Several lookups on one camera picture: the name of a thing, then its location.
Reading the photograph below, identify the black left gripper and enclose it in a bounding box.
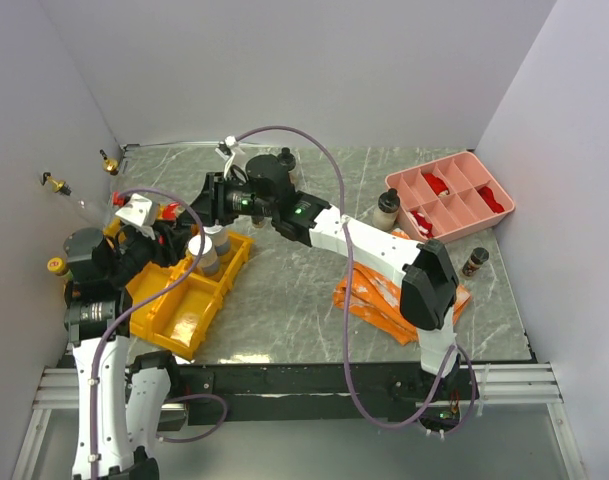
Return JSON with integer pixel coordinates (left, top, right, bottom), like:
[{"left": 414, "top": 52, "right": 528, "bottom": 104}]
[{"left": 107, "top": 217, "right": 193, "bottom": 284}]

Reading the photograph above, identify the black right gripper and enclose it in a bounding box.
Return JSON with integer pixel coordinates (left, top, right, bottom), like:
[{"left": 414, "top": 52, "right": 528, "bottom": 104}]
[{"left": 178, "top": 174, "right": 276, "bottom": 229}]

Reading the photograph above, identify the red-lid sauce jar back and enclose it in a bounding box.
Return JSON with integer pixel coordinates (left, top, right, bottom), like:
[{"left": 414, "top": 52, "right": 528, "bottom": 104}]
[{"left": 158, "top": 202, "right": 184, "bottom": 222}]

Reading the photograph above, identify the white-lid jar edge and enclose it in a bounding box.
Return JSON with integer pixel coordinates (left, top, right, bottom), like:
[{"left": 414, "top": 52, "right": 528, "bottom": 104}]
[{"left": 187, "top": 235, "right": 221, "bottom": 278}]

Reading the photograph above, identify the tall oil bottle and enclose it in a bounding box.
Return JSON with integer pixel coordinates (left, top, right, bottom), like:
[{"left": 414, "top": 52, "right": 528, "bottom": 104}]
[
  {"left": 40, "top": 172, "right": 110, "bottom": 229},
  {"left": 99, "top": 149, "right": 122, "bottom": 176}
]

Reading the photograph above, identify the black-lid jar white powder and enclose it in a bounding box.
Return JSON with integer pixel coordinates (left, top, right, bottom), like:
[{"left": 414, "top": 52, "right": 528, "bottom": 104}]
[{"left": 372, "top": 188, "right": 400, "bottom": 231}]

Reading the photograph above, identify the blue-label clear jar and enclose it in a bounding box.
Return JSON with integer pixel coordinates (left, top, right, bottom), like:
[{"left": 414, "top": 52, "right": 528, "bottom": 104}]
[{"left": 204, "top": 225, "right": 233, "bottom": 263}]

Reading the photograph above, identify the black-cap spice shaker back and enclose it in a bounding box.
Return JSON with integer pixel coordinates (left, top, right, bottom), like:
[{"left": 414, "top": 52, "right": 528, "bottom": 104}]
[{"left": 251, "top": 216, "right": 265, "bottom": 228}]

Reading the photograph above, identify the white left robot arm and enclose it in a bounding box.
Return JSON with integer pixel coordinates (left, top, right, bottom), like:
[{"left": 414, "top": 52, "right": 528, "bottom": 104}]
[{"left": 63, "top": 221, "right": 192, "bottom": 479}]

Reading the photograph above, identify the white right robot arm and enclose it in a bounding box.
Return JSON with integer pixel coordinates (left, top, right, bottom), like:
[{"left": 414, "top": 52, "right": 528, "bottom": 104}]
[{"left": 191, "top": 155, "right": 458, "bottom": 398}]

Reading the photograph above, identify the yellow compartment bin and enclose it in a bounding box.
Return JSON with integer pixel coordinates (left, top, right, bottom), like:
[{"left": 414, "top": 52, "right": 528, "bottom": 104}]
[{"left": 127, "top": 231, "right": 254, "bottom": 361}]

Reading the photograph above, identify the black-lid jar brown powder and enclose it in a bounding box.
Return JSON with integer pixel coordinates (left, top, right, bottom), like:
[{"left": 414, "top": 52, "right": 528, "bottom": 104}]
[{"left": 277, "top": 147, "right": 298, "bottom": 185}]

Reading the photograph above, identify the orange tie-dye cloth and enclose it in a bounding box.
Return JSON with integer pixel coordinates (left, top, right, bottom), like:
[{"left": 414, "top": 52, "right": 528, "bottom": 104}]
[{"left": 332, "top": 228, "right": 473, "bottom": 347}]

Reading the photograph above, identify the red sock in tray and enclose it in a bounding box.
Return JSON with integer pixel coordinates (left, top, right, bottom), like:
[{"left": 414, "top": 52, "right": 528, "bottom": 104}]
[{"left": 410, "top": 210, "right": 434, "bottom": 239}]

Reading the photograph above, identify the red sock middle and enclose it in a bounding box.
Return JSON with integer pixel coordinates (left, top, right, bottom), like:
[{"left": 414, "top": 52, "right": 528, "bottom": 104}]
[{"left": 422, "top": 173, "right": 450, "bottom": 198}]

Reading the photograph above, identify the pink compartment tray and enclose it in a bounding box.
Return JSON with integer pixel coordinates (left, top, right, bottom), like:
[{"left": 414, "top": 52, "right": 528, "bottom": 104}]
[{"left": 385, "top": 151, "right": 515, "bottom": 243}]

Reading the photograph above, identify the red sock right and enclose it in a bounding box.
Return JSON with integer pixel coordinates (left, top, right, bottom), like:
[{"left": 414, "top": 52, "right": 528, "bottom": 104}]
[{"left": 477, "top": 186, "right": 505, "bottom": 214}]

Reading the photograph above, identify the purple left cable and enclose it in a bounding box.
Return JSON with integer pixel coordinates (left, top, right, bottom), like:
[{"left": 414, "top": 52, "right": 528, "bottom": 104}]
[{"left": 86, "top": 187, "right": 229, "bottom": 480}]

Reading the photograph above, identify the purple cable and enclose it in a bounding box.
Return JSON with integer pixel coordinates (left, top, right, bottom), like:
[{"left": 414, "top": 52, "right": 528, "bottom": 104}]
[
  {"left": 86, "top": 187, "right": 229, "bottom": 480},
  {"left": 233, "top": 124, "right": 480, "bottom": 435}
]

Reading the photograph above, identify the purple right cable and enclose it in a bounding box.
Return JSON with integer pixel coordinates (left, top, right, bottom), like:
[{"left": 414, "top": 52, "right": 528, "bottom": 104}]
[{"left": 233, "top": 124, "right": 480, "bottom": 435}]

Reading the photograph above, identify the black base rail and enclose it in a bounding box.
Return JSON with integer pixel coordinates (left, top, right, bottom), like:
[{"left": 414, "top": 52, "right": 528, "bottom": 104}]
[{"left": 122, "top": 361, "right": 480, "bottom": 427}]

